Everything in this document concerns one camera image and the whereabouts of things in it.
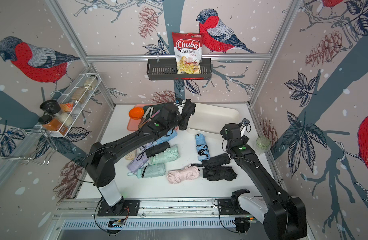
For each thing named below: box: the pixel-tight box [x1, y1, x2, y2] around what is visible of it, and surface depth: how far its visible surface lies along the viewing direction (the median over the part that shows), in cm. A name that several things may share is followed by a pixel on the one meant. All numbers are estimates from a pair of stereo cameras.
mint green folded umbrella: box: [146, 145, 180, 164], surface depth 89 cm
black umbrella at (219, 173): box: [202, 166, 238, 181], surface depth 81 cm
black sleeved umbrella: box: [191, 153, 231, 168], surface depth 87 cm
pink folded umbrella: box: [167, 164, 200, 184], surface depth 81 cm
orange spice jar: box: [38, 114, 68, 136], surface depth 62 cm
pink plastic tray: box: [127, 104, 145, 131], surface depth 110 cm
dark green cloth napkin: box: [143, 103, 164, 122], surface depth 117 cm
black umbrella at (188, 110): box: [179, 99, 196, 131], surface depth 84 cm
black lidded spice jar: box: [40, 99, 61, 117], surface depth 63 cm
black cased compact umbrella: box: [145, 141, 171, 158], surface depth 92 cm
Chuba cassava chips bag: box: [172, 32, 204, 74], surface depth 85 cm
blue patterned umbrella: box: [195, 133, 211, 162], surface depth 92 cm
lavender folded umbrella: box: [127, 142, 154, 173], surface depth 88 cm
